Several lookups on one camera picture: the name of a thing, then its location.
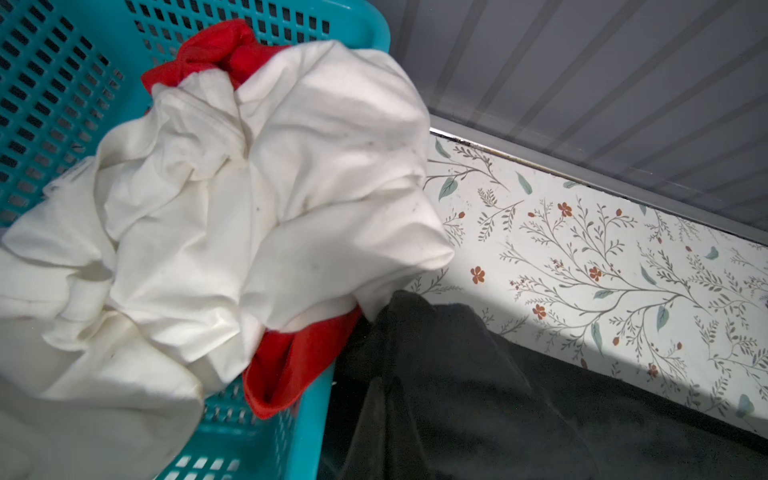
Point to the floral patterned table mat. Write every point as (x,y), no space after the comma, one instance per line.
(663,303)

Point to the teal plastic laundry basket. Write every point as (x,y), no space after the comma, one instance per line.
(70,71)

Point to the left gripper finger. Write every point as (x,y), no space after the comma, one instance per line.
(386,443)

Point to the white t shirt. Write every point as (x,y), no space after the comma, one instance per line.
(145,280)

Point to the black t shirt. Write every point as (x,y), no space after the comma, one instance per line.
(486,408)

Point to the red t shirt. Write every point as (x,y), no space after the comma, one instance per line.
(285,363)

